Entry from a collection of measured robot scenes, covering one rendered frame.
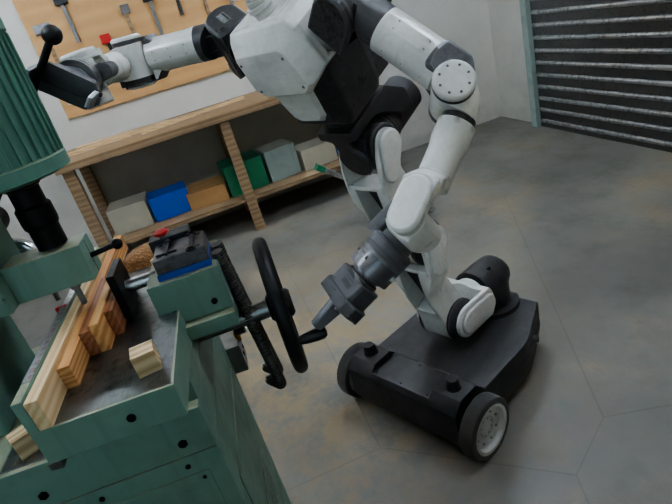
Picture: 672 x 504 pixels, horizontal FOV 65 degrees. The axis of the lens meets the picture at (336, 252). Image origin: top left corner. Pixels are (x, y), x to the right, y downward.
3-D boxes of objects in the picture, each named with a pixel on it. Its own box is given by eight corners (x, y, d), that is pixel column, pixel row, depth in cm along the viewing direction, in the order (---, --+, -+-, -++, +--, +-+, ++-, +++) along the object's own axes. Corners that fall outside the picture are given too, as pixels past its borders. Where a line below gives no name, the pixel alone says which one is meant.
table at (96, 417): (249, 393, 81) (236, 362, 78) (48, 467, 77) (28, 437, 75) (230, 248, 135) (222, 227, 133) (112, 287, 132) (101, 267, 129)
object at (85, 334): (101, 352, 91) (89, 330, 89) (90, 356, 91) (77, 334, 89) (120, 294, 112) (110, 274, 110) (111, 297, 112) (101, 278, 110)
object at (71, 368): (80, 385, 84) (68, 365, 82) (67, 389, 83) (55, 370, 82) (128, 248, 137) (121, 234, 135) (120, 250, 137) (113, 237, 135)
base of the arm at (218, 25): (220, 77, 145) (244, 48, 148) (255, 86, 139) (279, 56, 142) (192, 31, 132) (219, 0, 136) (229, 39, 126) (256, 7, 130)
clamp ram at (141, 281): (164, 306, 100) (145, 265, 96) (125, 319, 99) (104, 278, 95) (167, 285, 108) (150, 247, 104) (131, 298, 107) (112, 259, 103)
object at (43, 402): (53, 426, 75) (36, 400, 73) (39, 431, 75) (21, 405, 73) (115, 263, 130) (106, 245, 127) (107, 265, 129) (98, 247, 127)
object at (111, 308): (124, 333, 95) (111, 309, 93) (115, 336, 95) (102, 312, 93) (135, 289, 112) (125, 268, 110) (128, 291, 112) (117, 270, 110)
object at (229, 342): (250, 369, 139) (239, 344, 135) (204, 385, 137) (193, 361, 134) (247, 351, 146) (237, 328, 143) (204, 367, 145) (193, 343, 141)
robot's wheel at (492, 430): (449, 438, 151) (473, 465, 163) (463, 445, 147) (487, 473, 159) (481, 379, 158) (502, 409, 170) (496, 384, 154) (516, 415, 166)
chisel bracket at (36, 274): (100, 286, 95) (78, 244, 92) (21, 312, 94) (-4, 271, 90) (106, 270, 102) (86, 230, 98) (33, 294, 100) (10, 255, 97)
